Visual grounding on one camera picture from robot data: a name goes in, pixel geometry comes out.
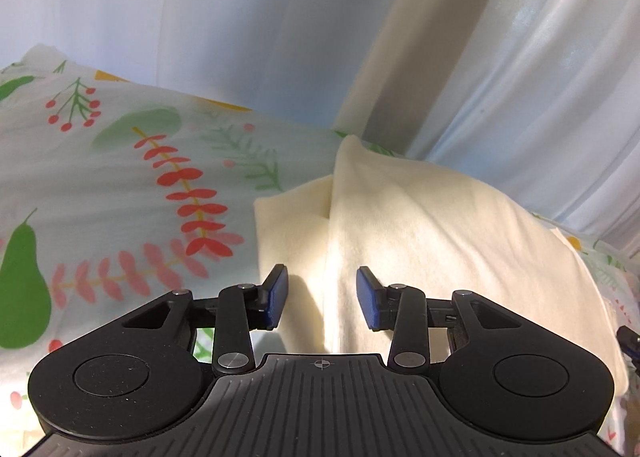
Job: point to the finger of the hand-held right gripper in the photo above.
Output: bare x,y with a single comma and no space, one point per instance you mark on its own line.
629,339

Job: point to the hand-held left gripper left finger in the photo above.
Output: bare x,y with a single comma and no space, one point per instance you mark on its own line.
276,294

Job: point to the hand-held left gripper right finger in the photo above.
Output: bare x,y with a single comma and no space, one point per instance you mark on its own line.
367,297

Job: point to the cream knit sweater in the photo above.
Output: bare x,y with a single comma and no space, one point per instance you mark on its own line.
450,247

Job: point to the floral printed bedsheet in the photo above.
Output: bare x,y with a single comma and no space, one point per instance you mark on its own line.
100,177

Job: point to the beige curtain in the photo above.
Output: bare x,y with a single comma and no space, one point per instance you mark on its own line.
400,62

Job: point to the white sheer curtain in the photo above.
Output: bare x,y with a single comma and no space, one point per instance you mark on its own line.
225,12

